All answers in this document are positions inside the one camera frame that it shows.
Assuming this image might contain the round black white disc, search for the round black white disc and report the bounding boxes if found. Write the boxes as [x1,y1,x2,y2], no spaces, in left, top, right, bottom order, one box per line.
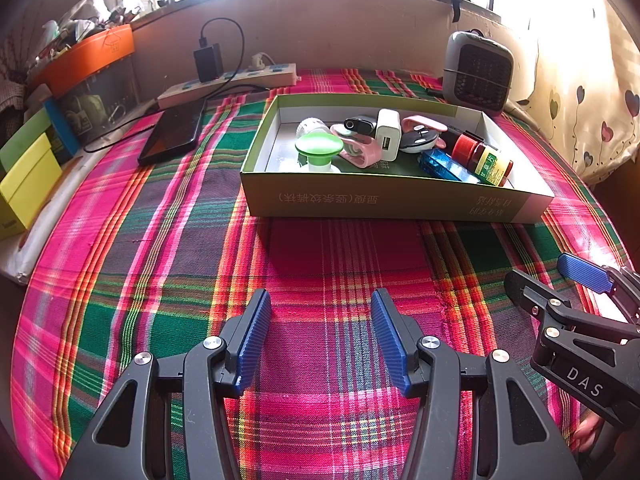
[400,127,441,153]

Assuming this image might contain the blue box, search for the blue box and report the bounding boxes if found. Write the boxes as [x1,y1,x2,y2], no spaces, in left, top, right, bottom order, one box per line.
[42,97,81,158]

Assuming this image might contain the green-topped white stand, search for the green-topped white stand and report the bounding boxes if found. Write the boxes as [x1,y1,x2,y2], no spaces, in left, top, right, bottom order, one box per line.
[294,132,346,173]

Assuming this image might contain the plaid blanket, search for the plaid blanket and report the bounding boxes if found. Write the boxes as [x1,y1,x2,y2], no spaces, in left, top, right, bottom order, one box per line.
[10,67,631,480]

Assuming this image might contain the white round jar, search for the white round jar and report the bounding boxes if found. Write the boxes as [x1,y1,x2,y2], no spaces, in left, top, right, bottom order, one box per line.
[297,117,328,138]

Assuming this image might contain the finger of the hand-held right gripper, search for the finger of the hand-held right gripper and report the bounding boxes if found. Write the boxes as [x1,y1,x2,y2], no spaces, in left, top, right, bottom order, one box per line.
[556,253,640,331]
[504,270,640,376]

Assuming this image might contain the black device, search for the black device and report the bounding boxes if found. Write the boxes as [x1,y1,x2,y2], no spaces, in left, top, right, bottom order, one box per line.
[343,116,378,138]

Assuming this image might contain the yellow box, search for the yellow box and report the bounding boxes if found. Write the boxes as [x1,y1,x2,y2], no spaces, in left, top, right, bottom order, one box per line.
[0,134,63,241]

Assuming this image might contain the red-capped bottle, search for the red-capped bottle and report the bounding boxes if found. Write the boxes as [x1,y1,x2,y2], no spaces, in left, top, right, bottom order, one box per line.
[451,132,514,186]

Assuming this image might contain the green cardboard box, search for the green cardboard box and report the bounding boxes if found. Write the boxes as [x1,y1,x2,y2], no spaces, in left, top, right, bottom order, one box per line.
[240,92,555,224]

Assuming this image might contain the black power adapter with cable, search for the black power adapter with cable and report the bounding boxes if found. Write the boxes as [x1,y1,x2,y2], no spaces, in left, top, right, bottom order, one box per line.
[82,18,266,153]

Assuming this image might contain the grey desktop heater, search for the grey desktop heater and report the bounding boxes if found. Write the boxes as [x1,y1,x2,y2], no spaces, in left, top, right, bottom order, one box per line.
[442,30,514,113]

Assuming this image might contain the white power strip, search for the white power strip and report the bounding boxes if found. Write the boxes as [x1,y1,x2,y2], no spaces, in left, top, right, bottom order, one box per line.
[157,62,301,109]

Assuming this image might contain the black clamp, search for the black clamp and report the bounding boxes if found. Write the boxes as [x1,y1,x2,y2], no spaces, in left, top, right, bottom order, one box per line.
[447,0,476,23]

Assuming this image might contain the light green box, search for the light green box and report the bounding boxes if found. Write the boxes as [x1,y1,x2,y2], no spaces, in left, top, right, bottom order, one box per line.
[0,107,53,173]

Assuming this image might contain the heart print curtain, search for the heart print curtain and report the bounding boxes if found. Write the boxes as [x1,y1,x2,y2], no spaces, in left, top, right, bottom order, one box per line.
[500,0,640,186]

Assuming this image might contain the blue transparent case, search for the blue transparent case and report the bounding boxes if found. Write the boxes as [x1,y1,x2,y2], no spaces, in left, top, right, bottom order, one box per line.
[419,149,481,184]

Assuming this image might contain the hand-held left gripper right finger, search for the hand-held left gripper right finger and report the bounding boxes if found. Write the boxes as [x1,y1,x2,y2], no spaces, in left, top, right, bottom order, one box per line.
[370,288,583,480]

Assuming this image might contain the pink clip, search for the pink clip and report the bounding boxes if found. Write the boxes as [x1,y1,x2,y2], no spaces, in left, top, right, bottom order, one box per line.
[330,127,386,168]

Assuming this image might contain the person's right hand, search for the person's right hand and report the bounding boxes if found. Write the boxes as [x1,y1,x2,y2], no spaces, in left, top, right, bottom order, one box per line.
[572,412,606,453]

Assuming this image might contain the black phone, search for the black phone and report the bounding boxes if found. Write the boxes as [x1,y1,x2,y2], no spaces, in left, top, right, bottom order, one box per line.
[137,100,207,166]

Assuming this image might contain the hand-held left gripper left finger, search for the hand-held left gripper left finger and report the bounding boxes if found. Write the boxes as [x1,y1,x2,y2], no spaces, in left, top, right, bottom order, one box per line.
[60,289,273,480]

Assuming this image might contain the orange tray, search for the orange tray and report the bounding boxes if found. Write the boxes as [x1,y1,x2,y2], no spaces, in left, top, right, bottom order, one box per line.
[32,25,136,98]

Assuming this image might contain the white usb charger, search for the white usb charger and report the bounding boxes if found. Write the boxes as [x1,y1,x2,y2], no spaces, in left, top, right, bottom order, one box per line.
[375,108,402,163]

